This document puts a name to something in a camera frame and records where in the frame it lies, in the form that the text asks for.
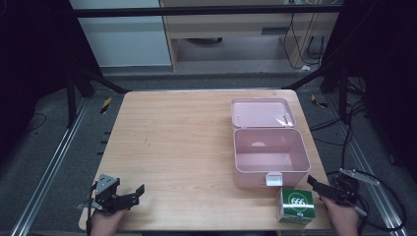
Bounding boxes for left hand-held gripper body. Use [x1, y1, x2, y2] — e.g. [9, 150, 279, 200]
[76, 173, 132, 214]

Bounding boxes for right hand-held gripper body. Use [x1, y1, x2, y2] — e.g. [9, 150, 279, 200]
[328, 167, 382, 210]

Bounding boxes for green and white carton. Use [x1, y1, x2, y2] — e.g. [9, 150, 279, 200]
[276, 187, 317, 226]

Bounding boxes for pink plastic storage box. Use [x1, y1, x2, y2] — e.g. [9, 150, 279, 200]
[230, 97, 312, 190]

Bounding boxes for person's left hand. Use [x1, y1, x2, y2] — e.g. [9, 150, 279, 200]
[89, 207, 128, 236]

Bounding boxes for person's right hand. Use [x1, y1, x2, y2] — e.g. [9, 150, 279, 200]
[319, 195, 360, 236]

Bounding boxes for yellow black tape strip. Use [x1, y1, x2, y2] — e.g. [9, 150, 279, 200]
[310, 93, 328, 109]
[99, 96, 113, 115]

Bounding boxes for black metal stand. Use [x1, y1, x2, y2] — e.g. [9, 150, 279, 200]
[64, 64, 132, 130]
[283, 60, 350, 125]

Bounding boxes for black curtain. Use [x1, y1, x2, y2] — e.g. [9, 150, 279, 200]
[322, 0, 417, 183]
[0, 0, 103, 165]

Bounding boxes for white cabinet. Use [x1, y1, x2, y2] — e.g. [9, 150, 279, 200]
[69, 0, 173, 69]

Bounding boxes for light wooden desk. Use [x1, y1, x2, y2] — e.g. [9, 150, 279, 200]
[158, 0, 340, 72]

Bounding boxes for black horizontal bar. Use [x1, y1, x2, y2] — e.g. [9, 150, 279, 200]
[72, 5, 344, 19]

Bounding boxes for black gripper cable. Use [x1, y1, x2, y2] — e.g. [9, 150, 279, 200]
[326, 169, 408, 236]
[85, 182, 99, 236]

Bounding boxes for aluminium floor rail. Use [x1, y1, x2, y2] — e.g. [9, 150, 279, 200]
[326, 93, 411, 236]
[11, 97, 90, 236]

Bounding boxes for black floor cables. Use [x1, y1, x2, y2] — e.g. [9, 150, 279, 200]
[309, 77, 374, 169]

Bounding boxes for thin black floor cable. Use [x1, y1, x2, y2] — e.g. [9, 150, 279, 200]
[25, 112, 47, 133]

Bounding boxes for black hanging cables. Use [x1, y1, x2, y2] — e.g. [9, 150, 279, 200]
[282, 12, 327, 71]

